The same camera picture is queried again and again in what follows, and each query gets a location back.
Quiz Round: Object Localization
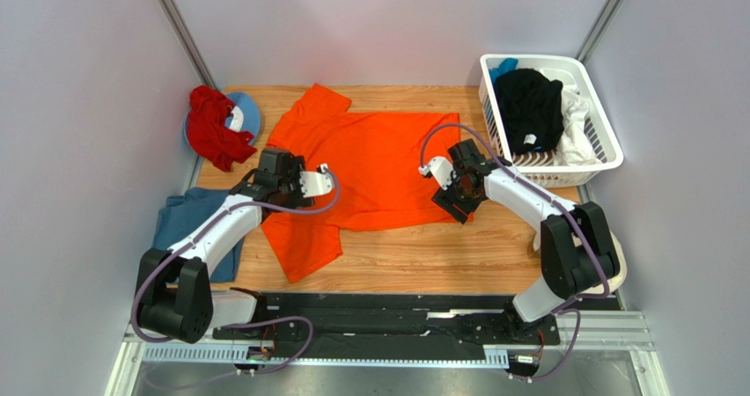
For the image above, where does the orange t shirt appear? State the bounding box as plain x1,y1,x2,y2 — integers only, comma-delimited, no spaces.
262,84,460,283

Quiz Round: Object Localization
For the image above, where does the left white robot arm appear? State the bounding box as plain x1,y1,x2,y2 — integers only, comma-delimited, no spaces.
130,149,308,343

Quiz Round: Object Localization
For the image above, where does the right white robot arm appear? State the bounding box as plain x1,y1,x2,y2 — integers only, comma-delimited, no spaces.
419,139,627,323

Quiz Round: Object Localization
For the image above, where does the light blue cap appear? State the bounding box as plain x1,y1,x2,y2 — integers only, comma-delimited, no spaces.
182,91,261,147

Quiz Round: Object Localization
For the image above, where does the red t shirt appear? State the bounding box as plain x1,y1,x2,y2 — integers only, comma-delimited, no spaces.
187,85,257,172

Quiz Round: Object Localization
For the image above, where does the black t shirt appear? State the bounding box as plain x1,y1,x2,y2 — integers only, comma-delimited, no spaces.
494,69,563,155

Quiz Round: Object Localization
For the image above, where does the white laundry basket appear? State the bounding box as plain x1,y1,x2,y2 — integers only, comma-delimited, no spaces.
478,54,624,188

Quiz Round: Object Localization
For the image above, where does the folded blue t shirt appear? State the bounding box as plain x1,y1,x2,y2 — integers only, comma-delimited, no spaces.
151,187,244,283

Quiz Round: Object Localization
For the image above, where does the white t shirt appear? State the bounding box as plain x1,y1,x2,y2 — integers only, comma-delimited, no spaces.
540,69,601,166

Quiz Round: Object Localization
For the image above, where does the teal blue garment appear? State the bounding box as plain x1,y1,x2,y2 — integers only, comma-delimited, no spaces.
489,58,518,84

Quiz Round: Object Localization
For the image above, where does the beige bear cap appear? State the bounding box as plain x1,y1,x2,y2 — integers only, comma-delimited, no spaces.
532,231,628,297

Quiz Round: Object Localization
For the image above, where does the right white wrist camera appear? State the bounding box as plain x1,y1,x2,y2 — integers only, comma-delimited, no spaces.
418,156,455,190

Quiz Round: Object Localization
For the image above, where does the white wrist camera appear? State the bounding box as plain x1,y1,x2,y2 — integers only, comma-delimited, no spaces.
299,164,335,198
418,156,455,190

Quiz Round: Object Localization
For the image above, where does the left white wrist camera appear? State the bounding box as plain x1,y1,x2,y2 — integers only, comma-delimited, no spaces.
299,164,335,198

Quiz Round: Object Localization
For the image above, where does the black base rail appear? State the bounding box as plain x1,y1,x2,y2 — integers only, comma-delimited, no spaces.
212,292,561,361

